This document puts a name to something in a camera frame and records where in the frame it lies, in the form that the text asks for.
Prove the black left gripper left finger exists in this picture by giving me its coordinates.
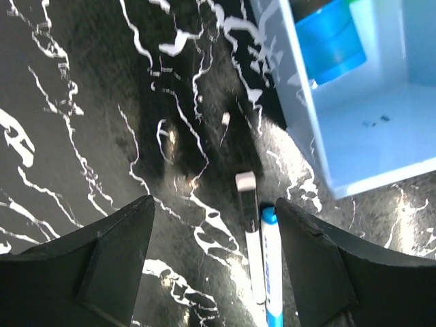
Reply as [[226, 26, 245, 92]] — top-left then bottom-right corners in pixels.
[[1, 196, 155, 326]]

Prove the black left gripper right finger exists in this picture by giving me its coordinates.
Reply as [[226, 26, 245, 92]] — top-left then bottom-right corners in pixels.
[[275, 198, 435, 326]]

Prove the black capped white marker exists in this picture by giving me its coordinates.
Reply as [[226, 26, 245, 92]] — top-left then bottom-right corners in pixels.
[[235, 171, 266, 305]]

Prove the blue capped black highlighter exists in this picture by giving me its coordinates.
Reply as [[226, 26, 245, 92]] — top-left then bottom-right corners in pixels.
[[290, 0, 367, 84]]

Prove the cyan capped white marker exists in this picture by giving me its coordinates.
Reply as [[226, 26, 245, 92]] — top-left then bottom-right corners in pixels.
[[260, 207, 283, 327]]

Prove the light blue bin left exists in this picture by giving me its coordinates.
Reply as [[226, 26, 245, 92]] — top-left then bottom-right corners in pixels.
[[251, 1, 435, 198]]

